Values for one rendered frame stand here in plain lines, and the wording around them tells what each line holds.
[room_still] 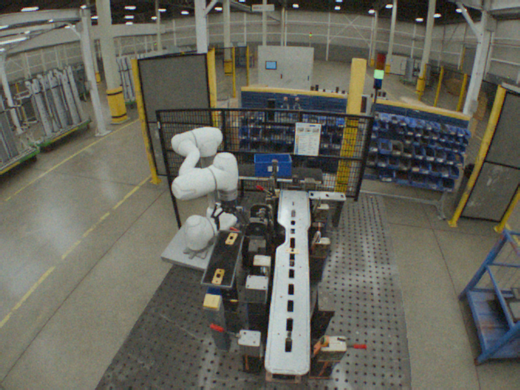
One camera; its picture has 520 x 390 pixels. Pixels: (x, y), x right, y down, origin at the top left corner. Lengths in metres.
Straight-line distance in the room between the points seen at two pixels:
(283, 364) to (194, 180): 0.83
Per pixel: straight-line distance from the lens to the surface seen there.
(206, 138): 1.60
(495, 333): 2.95
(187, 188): 1.01
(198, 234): 1.74
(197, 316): 1.62
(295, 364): 1.15
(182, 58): 3.49
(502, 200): 4.42
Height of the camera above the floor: 2.08
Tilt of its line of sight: 33 degrees down
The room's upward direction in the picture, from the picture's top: straight up
